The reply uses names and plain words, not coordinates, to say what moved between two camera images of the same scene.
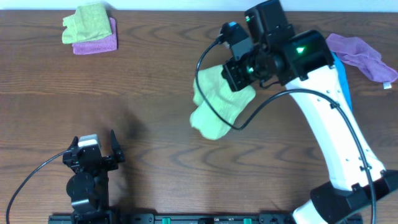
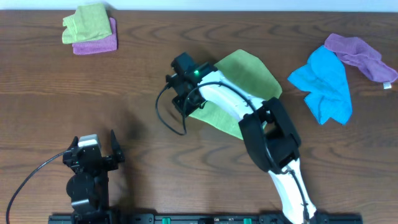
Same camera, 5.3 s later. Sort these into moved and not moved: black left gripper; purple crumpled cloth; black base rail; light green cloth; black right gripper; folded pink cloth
Moved: black right gripper; light green cloth
Not moved: folded pink cloth; black base rail; purple crumpled cloth; black left gripper
